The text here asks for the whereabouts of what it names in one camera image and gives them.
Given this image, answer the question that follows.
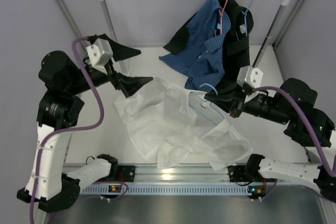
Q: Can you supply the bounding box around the light blue hanger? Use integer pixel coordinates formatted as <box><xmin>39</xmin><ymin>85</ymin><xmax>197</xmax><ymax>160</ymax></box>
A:
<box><xmin>188</xmin><ymin>90</ymin><xmax>225</xmax><ymax>126</ymax></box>

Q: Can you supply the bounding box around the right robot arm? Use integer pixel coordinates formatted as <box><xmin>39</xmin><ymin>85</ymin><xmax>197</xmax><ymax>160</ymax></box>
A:
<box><xmin>205</xmin><ymin>78</ymin><xmax>335</xmax><ymax>202</ymax></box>

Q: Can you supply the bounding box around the black shirt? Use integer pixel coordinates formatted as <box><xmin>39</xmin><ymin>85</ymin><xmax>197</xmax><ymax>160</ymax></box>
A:
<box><xmin>164</xmin><ymin>0</ymin><xmax>250</xmax><ymax>84</ymax></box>

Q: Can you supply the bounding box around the blue checked shirt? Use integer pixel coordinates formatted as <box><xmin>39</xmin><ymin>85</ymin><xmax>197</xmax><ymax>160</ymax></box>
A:
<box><xmin>159</xmin><ymin>0</ymin><xmax>231</xmax><ymax>92</ymax></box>

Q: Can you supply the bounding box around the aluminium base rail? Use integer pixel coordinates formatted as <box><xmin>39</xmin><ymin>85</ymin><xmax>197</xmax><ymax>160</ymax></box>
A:
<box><xmin>62</xmin><ymin>163</ymin><xmax>326</xmax><ymax>184</ymax></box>

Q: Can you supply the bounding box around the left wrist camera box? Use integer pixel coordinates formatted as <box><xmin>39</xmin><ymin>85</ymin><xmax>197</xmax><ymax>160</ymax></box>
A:
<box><xmin>86</xmin><ymin>38</ymin><xmax>113</xmax><ymax>73</ymax></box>

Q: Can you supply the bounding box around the aluminium frame post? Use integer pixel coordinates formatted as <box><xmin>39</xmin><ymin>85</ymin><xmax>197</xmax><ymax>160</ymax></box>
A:
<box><xmin>272</xmin><ymin>0</ymin><xmax>306</xmax><ymax>51</ymax></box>
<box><xmin>55</xmin><ymin>0</ymin><xmax>82</xmax><ymax>38</ymax></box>

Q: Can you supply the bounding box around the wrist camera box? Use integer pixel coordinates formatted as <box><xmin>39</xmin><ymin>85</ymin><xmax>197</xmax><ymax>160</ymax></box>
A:
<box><xmin>86</xmin><ymin>38</ymin><xmax>113</xmax><ymax>73</ymax></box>
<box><xmin>236</xmin><ymin>66</ymin><xmax>264</xmax><ymax>88</ymax></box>

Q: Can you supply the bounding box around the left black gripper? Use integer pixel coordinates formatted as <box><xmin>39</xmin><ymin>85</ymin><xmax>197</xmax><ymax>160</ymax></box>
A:
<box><xmin>69</xmin><ymin>34</ymin><xmax>153</xmax><ymax>95</ymax></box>

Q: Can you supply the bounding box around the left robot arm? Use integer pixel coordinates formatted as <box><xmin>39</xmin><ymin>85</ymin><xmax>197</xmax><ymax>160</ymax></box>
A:
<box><xmin>17</xmin><ymin>34</ymin><xmax>151</xmax><ymax>214</ymax></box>

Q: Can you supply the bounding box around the blue hanger under black shirt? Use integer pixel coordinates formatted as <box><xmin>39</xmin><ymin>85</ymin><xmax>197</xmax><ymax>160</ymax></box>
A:
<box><xmin>234</xmin><ymin>0</ymin><xmax>254</xmax><ymax>41</ymax></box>

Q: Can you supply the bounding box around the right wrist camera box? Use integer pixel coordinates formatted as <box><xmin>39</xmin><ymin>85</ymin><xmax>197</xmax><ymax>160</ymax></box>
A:
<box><xmin>236</xmin><ymin>66</ymin><xmax>264</xmax><ymax>88</ymax></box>

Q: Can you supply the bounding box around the aluminium frame post right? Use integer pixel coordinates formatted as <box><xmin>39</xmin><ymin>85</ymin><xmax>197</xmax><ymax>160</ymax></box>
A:
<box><xmin>272</xmin><ymin>0</ymin><xmax>306</xmax><ymax>51</ymax></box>

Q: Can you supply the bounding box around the pink wire hanger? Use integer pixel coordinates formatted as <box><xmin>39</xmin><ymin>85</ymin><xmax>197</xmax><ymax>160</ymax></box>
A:
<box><xmin>214</xmin><ymin>0</ymin><xmax>228</xmax><ymax>36</ymax></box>

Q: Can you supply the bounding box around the aluminium frame post left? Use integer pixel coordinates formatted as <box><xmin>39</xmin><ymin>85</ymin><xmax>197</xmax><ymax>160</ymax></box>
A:
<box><xmin>55</xmin><ymin>0</ymin><xmax>82</xmax><ymax>38</ymax></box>

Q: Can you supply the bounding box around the white shirt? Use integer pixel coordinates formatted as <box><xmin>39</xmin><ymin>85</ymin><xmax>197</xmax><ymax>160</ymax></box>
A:
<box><xmin>114</xmin><ymin>78</ymin><xmax>253</xmax><ymax>170</ymax></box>

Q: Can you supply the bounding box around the perforated cable duct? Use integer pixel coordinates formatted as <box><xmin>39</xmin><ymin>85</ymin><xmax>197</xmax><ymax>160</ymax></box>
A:
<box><xmin>80</xmin><ymin>184</ymin><xmax>253</xmax><ymax>196</ymax></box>

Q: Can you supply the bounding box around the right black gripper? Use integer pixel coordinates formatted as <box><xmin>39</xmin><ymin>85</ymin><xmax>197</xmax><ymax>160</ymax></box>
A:
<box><xmin>205</xmin><ymin>82</ymin><xmax>293</xmax><ymax>126</ymax></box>

